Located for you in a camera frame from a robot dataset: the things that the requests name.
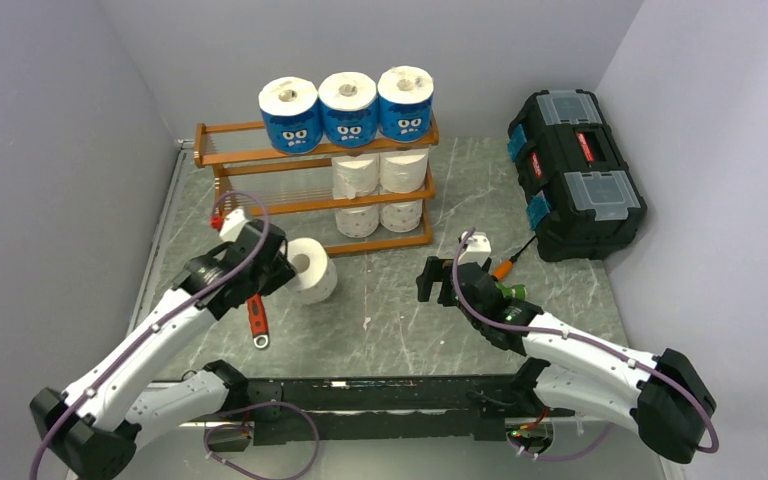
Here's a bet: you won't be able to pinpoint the white roll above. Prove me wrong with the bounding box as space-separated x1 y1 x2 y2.
335 204 380 238
284 237 338 305
379 200 423 233
331 153 380 199

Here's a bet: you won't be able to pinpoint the orange wooden two-tier shelf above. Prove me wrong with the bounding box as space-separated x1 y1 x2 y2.
193 118 440 256

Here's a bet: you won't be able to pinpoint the white roll sideways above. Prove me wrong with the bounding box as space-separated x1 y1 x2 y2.
379 148 430 193

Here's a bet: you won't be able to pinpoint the blue roll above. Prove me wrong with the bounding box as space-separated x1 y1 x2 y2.
377 66 434 143
318 72 379 148
258 76 323 155

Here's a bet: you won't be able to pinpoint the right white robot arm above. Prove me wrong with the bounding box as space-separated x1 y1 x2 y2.
416 256 718 464

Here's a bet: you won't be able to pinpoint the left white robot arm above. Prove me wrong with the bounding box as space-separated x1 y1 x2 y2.
30 219 296 479

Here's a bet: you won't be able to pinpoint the green and white pipe fitting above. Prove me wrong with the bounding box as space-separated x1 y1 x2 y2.
496 283 527 300

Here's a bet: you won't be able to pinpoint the black plastic toolbox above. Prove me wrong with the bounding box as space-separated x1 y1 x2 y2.
507 89 648 262

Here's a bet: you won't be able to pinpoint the red handled tool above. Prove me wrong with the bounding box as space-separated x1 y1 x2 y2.
246 294 270 350

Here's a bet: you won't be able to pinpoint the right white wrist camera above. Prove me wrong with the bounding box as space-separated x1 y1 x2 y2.
458 232 492 266

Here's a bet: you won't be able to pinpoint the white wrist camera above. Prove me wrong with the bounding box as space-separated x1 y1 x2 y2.
458 232 492 266
210 208 249 242

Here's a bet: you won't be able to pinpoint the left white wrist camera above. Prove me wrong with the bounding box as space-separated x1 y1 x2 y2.
210 208 249 242

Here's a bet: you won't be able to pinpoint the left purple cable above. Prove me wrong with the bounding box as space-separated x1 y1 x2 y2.
29 192 271 480

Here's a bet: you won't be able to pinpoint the purple cable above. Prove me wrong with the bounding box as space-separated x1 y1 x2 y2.
29 192 271 480
451 228 721 464

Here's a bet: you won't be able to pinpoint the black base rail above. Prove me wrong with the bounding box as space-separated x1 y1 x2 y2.
197 374 572 446

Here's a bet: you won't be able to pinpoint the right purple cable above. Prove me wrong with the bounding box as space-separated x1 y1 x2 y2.
451 228 721 464

